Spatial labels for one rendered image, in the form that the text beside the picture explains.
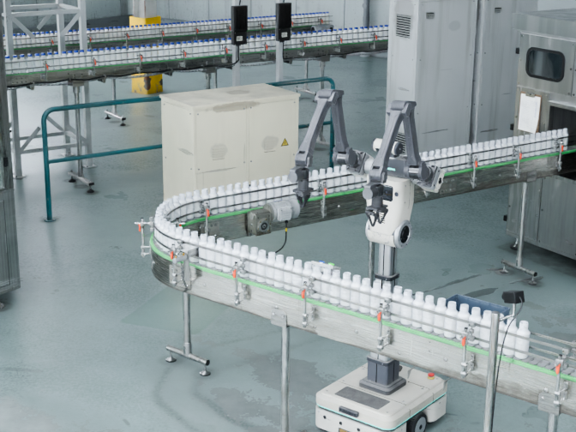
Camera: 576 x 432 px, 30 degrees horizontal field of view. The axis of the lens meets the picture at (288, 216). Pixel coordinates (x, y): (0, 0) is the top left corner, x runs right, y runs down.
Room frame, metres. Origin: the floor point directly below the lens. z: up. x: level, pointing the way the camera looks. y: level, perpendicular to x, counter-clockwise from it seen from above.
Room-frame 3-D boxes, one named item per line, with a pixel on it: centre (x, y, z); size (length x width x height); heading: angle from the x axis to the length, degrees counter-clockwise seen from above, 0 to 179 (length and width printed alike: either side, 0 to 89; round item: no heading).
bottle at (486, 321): (4.48, -0.90, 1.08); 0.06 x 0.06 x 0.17
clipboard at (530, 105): (8.60, -1.95, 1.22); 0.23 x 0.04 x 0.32; 34
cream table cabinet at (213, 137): (9.45, 0.53, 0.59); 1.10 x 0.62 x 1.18; 124
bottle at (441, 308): (4.62, -0.71, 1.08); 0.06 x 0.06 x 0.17
